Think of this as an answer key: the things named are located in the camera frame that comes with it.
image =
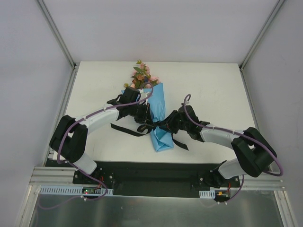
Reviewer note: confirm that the left aluminium frame post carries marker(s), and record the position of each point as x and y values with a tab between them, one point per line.
56	33

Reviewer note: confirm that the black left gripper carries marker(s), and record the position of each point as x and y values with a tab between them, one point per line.
146	115

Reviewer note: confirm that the blue wrapping paper sheet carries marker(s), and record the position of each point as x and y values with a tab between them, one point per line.
157	103

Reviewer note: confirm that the fake flower stem orange blooms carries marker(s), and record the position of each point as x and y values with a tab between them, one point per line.
140	80

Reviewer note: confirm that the left white cable duct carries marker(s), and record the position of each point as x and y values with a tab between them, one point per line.
75	190

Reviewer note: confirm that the aluminium frame post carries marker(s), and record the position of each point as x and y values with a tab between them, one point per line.
261	34
56	33

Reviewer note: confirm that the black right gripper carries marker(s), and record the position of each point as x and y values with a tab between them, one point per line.
172	121

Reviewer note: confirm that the fake flower stem pink roses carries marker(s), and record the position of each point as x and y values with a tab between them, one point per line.
142	67

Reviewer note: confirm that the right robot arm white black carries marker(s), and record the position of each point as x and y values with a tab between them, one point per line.
253	152

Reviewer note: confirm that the right aluminium frame post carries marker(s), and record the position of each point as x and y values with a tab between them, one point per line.
261	34

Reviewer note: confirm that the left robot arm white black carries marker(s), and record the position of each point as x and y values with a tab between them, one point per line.
70	136

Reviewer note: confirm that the aluminium front rail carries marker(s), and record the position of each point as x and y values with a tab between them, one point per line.
63	176

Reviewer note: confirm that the black ribbon gold lettering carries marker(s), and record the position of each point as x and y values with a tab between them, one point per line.
142	128

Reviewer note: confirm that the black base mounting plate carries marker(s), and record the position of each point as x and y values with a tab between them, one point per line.
156	179

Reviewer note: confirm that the white cable duct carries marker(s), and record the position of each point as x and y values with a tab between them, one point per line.
207	194
75	190

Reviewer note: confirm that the right white cable duct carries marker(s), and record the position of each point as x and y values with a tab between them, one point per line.
207	194

